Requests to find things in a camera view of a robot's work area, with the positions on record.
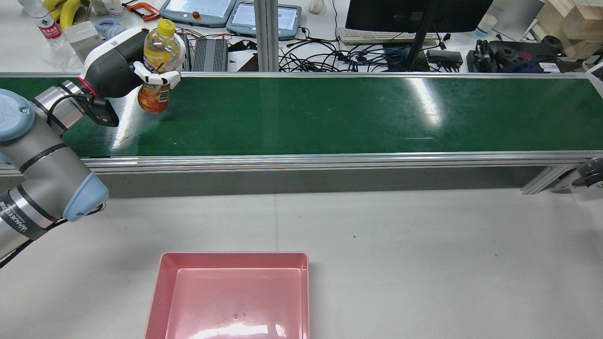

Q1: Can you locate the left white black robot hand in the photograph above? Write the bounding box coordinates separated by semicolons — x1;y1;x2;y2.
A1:
78;26;183;99

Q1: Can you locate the orange drink bottle yellow cap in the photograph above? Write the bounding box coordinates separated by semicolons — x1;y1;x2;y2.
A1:
138;19;182;114

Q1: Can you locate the pink plastic basket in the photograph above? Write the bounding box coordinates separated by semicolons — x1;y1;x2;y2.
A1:
144;252;310;339

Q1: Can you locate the clear plastic container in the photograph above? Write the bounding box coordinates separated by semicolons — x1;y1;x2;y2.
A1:
64;21;99;50

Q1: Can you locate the orange clamp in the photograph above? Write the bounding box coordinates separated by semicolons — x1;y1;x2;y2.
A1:
123;1;161;22

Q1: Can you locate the clear water bottle red label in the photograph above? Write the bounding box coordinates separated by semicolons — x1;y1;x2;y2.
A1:
19;0;67;47

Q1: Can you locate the ribbed metal power supply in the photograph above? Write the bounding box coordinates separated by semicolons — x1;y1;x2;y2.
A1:
191;39;230;72

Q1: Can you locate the grey teach pendant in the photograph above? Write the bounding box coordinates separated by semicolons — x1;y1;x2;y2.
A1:
159;0;237;28
226;1;302;41

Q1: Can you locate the green conveyor belt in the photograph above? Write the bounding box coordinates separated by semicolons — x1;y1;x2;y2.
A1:
0;72;603;196

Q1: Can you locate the white keyboard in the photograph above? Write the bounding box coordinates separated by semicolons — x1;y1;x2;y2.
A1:
337;27;443;46

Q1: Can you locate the black monitor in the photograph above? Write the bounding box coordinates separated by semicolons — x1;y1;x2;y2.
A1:
345;0;493;33

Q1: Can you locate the black monitor stand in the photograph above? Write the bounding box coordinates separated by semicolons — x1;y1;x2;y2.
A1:
404;0;441;71

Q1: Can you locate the white paper cup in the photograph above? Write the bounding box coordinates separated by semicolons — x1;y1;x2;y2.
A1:
474;14;498;38

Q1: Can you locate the black round machine part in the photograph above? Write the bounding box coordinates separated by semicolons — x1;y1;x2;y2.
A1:
488;40;566;72

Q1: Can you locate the silver laptop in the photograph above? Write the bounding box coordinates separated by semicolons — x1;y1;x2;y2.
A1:
485;0;545;42

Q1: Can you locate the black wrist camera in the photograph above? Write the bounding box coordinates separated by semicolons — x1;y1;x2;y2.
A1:
85;97;120;128

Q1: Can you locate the aluminium profile post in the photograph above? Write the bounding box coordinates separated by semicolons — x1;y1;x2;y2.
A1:
253;0;280;73

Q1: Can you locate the blue cable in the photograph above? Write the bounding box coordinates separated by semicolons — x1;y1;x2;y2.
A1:
344;45;406;65

